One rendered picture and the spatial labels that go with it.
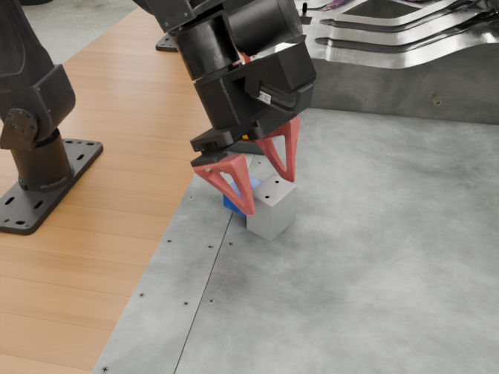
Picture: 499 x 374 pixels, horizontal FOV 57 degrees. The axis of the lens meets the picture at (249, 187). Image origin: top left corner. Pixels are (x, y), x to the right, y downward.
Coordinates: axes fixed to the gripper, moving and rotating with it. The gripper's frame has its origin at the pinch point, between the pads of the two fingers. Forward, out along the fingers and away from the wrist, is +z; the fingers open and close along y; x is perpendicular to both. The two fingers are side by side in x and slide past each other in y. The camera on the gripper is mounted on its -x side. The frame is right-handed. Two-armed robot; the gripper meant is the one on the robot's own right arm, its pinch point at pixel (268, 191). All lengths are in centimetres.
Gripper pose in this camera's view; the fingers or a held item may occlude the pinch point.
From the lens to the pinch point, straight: 52.9
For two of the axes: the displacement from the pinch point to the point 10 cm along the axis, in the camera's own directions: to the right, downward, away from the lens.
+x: -6.8, 0.7, 7.3
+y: 6.2, -4.7, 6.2
